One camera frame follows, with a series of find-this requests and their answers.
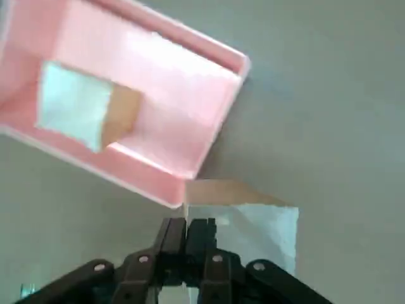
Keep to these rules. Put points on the pink plastic tray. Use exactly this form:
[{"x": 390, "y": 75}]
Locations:
[{"x": 177, "y": 95}]

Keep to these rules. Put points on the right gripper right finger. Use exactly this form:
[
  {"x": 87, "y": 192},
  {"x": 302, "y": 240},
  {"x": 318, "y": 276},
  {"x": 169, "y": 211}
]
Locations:
[{"x": 221, "y": 275}]

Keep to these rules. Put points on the kraft paper carton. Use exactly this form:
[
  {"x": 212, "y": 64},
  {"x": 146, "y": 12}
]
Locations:
[
  {"x": 259, "y": 234},
  {"x": 72, "y": 101}
]

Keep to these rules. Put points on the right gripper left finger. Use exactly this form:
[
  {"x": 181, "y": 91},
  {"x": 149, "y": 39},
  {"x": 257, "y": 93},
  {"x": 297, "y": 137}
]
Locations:
[{"x": 139, "y": 272}]

